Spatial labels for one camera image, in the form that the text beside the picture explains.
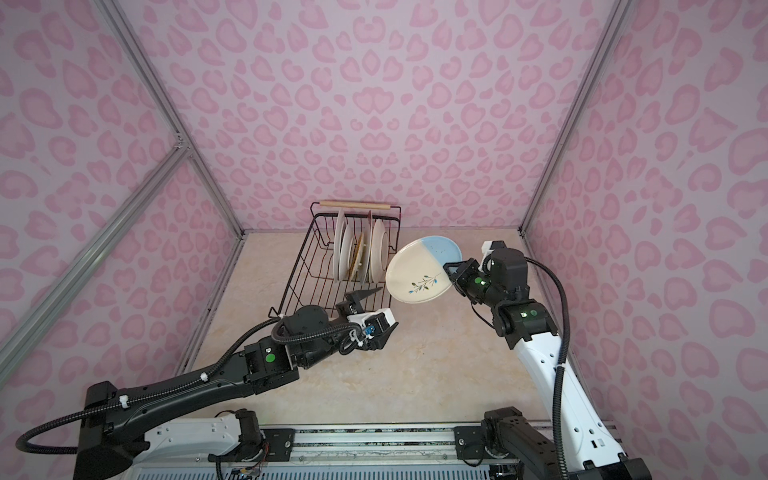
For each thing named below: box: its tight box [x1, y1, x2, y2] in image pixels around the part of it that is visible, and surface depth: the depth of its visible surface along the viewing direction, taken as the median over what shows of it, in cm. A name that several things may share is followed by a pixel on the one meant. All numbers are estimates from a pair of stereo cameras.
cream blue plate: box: [385, 236, 463, 304], surface depth 78 cm
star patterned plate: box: [370, 219, 389, 284], surface depth 94 cm
